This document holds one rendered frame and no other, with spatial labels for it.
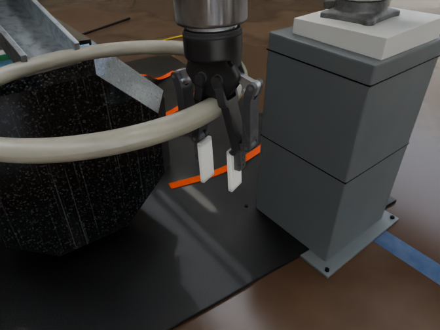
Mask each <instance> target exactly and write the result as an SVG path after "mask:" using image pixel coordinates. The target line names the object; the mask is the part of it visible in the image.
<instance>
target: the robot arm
mask: <svg viewBox="0 0 440 330"><path fill-rule="evenodd" d="M173 3H174V14H175V22H176V24H177V25H179V26H181V27H184V28H185V29H184V30H183V31H182V35H183V48H184V55H185V57H186V59H188V61H187V65H186V68H185V67H182V68H181V69H178V70H176V71H174V72H172V73H171V78H172V81H173V83H174V86H175V90H176V95H177V105H178V110H179V111H181V110H183V109H186V108H188V107H190V106H193V105H194V101H195V104H197V103H199V102H201V101H203V100H205V99H207V98H215V99H216V100H217V103H218V106H219V107H220V108H221V110H222V113H223V118H224V121H225V126H226V129H227V134H228V137H229V141H230V147H231V148H230V149H229V150H228V151H227V173H228V188H229V191H230V192H233V191H234V190H235V189H236V188H237V187H238V186H239V185H240V184H241V183H242V169H243V168H244V167H245V165H246V152H249V151H251V150H252V148H254V146H256V144H258V136H259V95H260V93H261V90H262V87H263V85H264V82H263V80H262V79H260V78H258V79H256V80H255V79H252V78H251V77H249V76H247V75H246V74H245V71H244V68H243V66H242V28H241V27H240V25H239V24H241V23H244V22H245V21H246V20H247V18H248V0H173ZM388 4H389V0H325V2H324V4H323V6H324V8H326V9H328V10H325V11H322V12H321V13H320V17H321V18H330V19H335V20H341V21H345V22H352V23H356V24H361V25H364V26H373V25H375V24H376V23H378V22H381V21H383V20H386V19H389V18H391V17H394V16H399V15H400V10H398V9H393V8H390V7H388ZM191 81H192V82H193V84H194V85H195V88H194V95H193V85H192V82H191ZM239 84H241V85H242V91H241V93H242V94H243V95H244V96H243V99H242V118H241V114H240V109H239V106H238V98H239V97H238V91H237V88H238V86H239ZM208 134H209V132H208V123H207V124H206V125H204V126H202V127H200V128H198V129H196V130H193V131H192V132H189V133H187V134H184V135H183V136H189V137H190V138H191V139H192V141H193V142H194V152H195V157H196V159H198V160H199V168H200V181H201V182H202V183H205V182H206V181H207V180H208V179H209V178H210V177H211V176H213V175H214V168H213V149H212V140H211V136H207V137H205V136H206V135H208Z"/></svg>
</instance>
